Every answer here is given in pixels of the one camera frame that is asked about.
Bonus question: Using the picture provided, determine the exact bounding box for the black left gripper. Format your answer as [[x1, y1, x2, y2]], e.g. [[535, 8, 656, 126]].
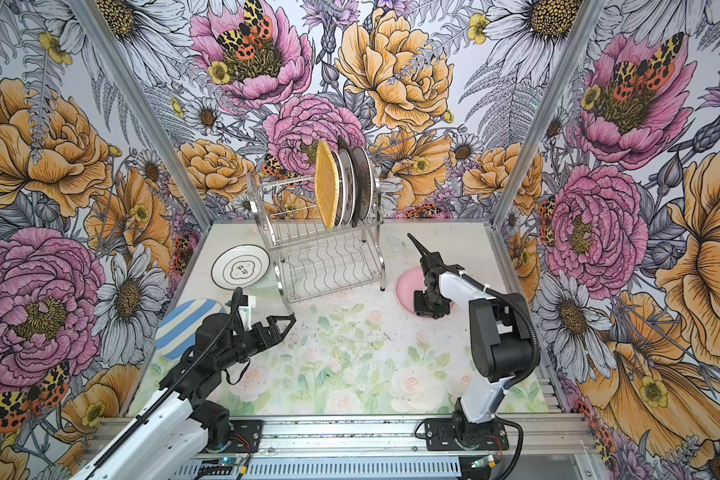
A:
[[217, 315, 296, 369]]

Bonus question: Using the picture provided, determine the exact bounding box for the white plate orange sunburst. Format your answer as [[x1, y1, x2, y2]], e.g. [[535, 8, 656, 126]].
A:
[[362, 149, 377, 220]]

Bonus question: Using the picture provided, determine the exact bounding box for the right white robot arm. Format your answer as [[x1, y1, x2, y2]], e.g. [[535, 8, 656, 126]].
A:
[[413, 249, 540, 448]]

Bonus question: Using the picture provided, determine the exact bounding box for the chrome two-tier dish rack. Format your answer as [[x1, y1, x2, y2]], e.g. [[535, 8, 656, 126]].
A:
[[246, 174, 388, 312]]

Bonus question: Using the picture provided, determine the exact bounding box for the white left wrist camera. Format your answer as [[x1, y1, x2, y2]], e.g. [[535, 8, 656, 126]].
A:
[[238, 295, 256, 331]]

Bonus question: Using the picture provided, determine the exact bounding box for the white plate black clover outline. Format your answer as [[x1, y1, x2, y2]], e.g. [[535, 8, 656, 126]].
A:
[[211, 244, 271, 290]]

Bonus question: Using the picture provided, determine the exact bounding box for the black square floral plate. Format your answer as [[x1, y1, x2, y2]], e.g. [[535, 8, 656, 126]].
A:
[[338, 139, 368, 226]]

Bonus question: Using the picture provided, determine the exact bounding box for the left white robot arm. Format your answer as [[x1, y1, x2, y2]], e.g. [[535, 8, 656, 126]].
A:
[[74, 313, 297, 479]]

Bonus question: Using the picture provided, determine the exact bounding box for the blue white striped plate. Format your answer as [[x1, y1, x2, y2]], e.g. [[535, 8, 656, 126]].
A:
[[156, 298, 225, 360]]

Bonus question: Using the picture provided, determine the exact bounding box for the yellow woven-pattern tray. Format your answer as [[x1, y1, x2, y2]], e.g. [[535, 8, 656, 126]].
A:
[[314, 140, 340, 230]]

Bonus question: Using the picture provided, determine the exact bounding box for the white plate green red rim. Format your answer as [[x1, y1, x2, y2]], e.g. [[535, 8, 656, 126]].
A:
[[333, 153, 347, 227]]

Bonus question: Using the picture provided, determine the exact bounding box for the pink plastic plate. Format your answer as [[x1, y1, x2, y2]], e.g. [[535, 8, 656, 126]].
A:
[[396, 267, 424, 316]]

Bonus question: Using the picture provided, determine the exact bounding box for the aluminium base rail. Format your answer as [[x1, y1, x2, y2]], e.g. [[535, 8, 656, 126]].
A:
[[89, 413, 595, 480]]

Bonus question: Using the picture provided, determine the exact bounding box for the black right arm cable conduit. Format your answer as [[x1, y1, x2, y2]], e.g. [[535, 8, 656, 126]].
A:
[[406, 232, 542, 480]]

